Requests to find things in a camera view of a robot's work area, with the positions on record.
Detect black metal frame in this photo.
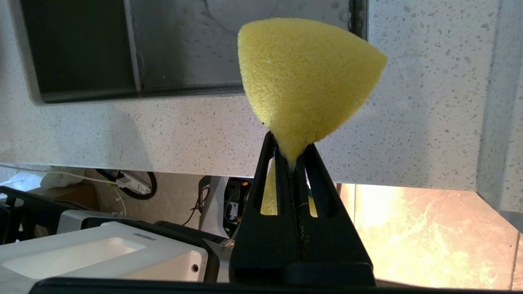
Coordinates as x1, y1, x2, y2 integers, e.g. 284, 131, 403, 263
0, 186, 72, 245

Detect thin white cable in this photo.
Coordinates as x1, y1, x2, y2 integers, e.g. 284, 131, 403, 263
0, 163, 125, 217

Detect black cable loop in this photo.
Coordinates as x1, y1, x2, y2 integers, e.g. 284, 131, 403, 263
95, 169, 158, 200

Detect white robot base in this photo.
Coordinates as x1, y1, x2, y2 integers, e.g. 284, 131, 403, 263
0, 210, 231, 283

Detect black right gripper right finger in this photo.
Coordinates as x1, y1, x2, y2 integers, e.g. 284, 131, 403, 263
293, 143, 376, 286

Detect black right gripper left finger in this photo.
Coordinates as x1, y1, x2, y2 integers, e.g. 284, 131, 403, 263
229, 130, 305, 286

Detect yellow green sponge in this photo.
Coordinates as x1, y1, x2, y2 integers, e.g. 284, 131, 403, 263
237, 17, 388, 217

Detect stainless steel sink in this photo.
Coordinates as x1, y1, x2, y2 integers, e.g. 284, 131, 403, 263
18, 0, 369, 104

